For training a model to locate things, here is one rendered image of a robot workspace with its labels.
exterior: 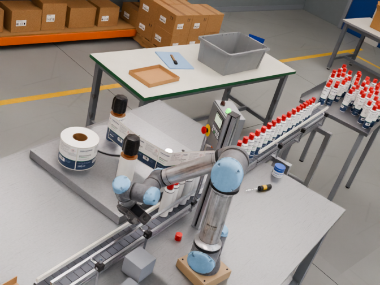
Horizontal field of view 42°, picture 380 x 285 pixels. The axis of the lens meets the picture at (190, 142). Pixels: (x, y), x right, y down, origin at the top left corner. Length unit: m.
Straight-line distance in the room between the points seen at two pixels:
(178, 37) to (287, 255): 4.14
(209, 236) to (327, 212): 1.21
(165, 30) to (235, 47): 1.58
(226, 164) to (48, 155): 1.23
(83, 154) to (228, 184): 1.02
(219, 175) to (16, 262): 0.95
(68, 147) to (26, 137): 1.89
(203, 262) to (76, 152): 0.95
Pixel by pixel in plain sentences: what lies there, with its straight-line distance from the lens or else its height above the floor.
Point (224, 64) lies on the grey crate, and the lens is 4.38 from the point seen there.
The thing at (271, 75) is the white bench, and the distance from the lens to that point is 4.77.
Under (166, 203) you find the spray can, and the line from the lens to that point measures 2.45.
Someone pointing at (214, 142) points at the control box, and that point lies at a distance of 2.34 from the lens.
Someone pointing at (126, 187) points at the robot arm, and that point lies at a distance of 2.06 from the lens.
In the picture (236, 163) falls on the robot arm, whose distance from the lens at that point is 1.85.
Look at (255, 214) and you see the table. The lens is 2.83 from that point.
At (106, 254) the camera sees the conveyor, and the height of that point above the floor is 0.88.
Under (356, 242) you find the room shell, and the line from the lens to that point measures 4.48.
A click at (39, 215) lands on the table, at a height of 0.83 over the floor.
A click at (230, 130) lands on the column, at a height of 1.43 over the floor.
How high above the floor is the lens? 2.49
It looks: 31 degrees down
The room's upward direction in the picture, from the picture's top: 16 degrees clockwise
